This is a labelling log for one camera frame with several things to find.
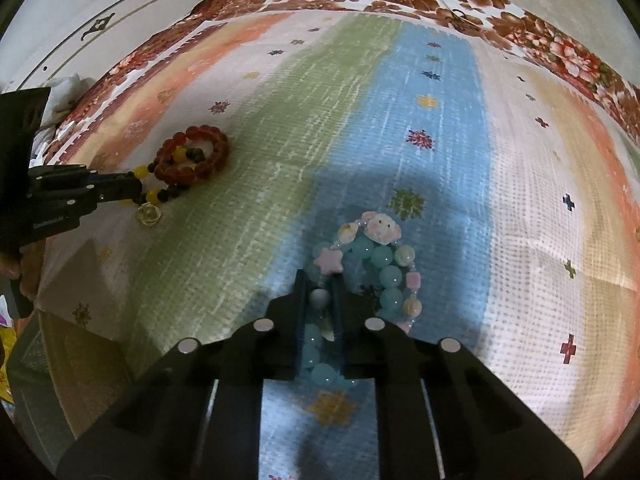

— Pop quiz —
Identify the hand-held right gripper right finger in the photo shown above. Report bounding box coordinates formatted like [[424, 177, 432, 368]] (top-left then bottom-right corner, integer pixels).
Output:
[[333, 279, 584, 480]]

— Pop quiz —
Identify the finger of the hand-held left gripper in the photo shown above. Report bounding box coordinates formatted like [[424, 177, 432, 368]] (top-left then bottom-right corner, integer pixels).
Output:
[[89, 172, 144, 207]]

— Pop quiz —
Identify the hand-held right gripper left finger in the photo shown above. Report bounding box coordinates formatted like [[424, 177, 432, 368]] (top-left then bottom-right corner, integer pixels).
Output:
[[57, 269, 307, 480]]

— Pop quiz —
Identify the yellow and black bead bracelet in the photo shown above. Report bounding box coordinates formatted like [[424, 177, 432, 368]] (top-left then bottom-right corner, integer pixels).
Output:
[[120, 147, 209, 227]]

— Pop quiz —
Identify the teal bead bracelet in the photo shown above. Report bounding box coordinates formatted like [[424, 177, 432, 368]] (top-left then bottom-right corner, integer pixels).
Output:
[[301, 238, 406, 392]]

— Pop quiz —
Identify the red bead bracelet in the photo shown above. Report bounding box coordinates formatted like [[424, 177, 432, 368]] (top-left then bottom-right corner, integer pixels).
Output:
[[153, 127, 231, 184]]

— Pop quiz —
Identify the pastel charm bracelet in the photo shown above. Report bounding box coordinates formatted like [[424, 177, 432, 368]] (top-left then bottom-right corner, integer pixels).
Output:
[[310, 211, 424, 341]]

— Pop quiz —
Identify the person's left hand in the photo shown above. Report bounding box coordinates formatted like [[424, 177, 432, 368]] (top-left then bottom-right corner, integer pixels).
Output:
[[0, 247, 42, 307]]

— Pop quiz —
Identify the white cloth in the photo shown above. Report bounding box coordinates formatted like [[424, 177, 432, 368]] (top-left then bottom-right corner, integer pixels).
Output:
[[41, 73, 84, 128]]

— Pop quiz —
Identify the colourful packet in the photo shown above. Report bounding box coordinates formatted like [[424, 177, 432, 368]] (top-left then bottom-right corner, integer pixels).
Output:
[[0, 296, 17, 403]]

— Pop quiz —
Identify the patterned floor mat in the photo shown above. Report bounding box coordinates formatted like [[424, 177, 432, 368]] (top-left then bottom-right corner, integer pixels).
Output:
[[7, 310, 132, 463]]

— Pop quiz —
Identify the white cabinet door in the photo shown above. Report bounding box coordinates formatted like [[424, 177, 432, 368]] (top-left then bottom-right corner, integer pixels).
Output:
[[0, 0, 227, 97]]

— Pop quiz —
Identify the pastel striped blanket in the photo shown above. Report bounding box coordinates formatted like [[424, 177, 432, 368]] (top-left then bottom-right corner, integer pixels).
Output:
[[37, 10, 640, 480]]

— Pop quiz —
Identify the brown floral blanket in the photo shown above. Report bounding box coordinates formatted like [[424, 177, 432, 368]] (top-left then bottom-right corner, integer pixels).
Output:
[[42, 0, 640, 171]]

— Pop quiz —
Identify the black cable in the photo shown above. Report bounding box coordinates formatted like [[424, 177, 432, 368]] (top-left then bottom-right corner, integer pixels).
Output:
[[447, 9, 483, 32]]

